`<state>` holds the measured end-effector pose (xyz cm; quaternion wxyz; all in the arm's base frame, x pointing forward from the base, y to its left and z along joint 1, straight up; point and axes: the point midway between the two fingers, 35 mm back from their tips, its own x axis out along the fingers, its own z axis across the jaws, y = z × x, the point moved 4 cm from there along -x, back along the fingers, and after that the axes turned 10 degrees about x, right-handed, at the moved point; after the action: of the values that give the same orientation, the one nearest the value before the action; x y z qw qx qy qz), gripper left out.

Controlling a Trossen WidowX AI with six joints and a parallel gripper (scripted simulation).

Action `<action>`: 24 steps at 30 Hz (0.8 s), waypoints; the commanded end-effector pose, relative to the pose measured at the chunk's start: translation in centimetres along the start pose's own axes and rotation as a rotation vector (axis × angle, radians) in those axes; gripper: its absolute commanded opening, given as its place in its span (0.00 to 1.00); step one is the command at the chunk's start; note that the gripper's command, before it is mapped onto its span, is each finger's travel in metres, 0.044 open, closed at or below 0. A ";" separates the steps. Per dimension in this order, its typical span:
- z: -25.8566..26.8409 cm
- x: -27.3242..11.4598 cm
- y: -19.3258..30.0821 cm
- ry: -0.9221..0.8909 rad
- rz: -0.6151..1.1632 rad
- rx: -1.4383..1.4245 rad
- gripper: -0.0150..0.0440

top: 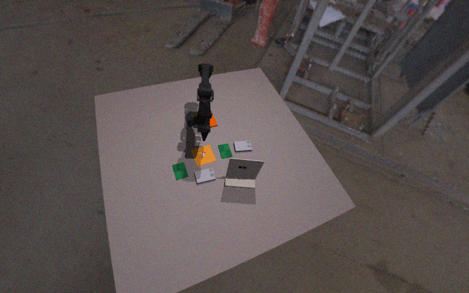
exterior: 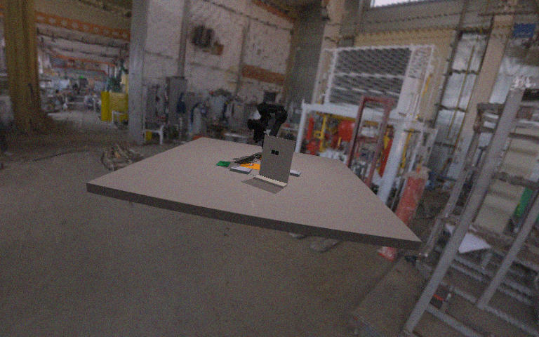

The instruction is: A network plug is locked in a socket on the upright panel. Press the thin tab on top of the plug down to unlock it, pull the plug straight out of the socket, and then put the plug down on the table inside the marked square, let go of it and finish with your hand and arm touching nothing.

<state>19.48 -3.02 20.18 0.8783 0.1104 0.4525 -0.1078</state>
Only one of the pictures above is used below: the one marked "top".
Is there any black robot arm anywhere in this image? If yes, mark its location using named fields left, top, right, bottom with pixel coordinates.
left=187, top=63, right=214, bottom=127

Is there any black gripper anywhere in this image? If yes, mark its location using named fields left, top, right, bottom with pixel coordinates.
left=198, top=113, right=211, bottom=141

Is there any orange square mat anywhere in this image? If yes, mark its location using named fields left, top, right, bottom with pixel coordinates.
left=191, top=145, right=216, bottom=167

